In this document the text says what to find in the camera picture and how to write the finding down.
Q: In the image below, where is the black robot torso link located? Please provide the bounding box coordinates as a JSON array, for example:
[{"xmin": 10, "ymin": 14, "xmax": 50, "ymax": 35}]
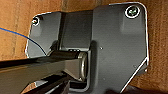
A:
[{"xmin": 0, "ymin": 49, "xmax": 91, "ymax": 94}]

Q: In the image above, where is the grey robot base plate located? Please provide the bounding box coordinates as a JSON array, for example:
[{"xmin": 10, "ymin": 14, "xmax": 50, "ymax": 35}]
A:
[{"xmin": 24, "ymin": 2, "xmax": 151, "ymax": 94}]

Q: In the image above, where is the thin blue cable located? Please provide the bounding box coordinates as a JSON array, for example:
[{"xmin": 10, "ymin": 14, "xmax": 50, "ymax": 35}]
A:
[{"xmin": 0, "ymin": 27, "xmax": 48, "ymax": 56}]

